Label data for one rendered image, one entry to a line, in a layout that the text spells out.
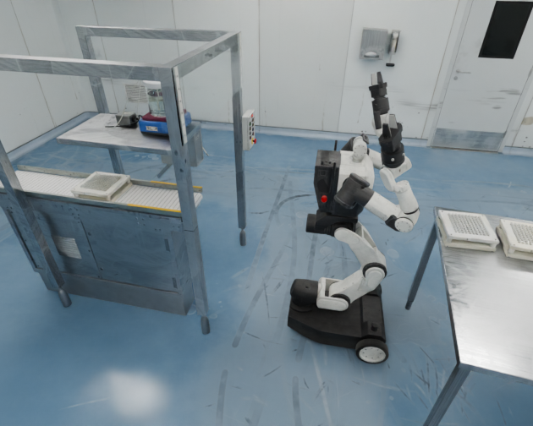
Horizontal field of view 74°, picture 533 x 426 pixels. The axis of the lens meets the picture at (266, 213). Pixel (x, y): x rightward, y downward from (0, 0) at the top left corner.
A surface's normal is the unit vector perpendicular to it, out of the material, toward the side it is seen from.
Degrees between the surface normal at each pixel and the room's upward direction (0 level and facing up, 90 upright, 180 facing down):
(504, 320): 0
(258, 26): 90
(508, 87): 90
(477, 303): 0
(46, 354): 0
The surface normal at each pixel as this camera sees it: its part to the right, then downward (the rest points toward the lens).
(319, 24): -0.20, 0.56
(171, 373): 0.00, -0.82
